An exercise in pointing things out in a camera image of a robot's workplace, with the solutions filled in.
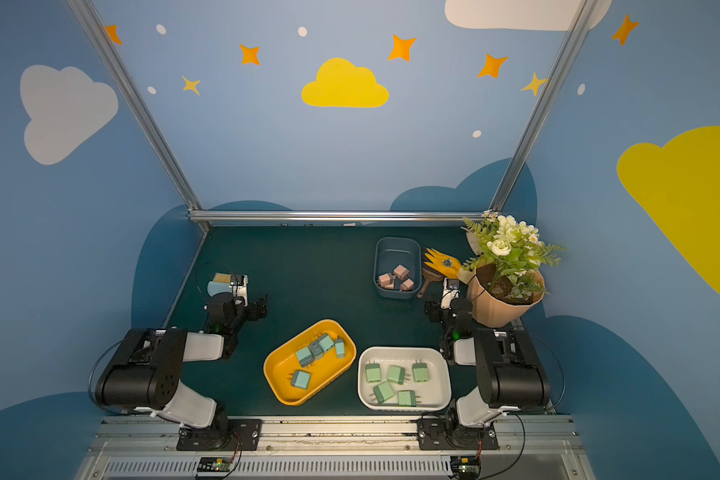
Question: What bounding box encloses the yellow work glove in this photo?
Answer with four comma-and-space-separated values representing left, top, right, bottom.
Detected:
424, 248, 462, 279

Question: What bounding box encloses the yellow plastic tray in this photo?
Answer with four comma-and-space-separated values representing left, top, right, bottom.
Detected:
263, 319, 357, 406

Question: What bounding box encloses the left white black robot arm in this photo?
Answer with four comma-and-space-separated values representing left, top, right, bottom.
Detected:
88, 292, 268, 433

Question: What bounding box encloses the dark blue plastic bin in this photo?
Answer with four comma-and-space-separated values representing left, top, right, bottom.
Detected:
373, 237, 423, 300

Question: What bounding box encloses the pink plug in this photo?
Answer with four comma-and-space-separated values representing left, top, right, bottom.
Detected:
377, 273, 395, 289
393, 264, 410, 281
399, 278, 415, 292

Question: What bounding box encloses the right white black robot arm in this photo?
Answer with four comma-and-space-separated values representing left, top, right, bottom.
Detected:
424, 298, 551, 433

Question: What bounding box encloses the blue plug upright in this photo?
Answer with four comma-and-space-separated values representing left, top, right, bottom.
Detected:
296, 346, 315, 368

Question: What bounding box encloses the brown wooden brush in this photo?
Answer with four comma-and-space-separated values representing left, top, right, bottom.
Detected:
417, 265, 445, 298

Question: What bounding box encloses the potted white flower plant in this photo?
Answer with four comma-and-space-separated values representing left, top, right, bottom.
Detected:
463, 210, 564, 328

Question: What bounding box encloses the white plastic tray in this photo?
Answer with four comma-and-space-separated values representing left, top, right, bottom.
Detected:
357, 347, 452, 412

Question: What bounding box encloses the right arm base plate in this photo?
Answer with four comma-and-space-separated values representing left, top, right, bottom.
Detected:
415, 417, 499, 451

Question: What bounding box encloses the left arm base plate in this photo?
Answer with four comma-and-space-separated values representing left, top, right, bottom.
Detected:
176, 418, 263, 452

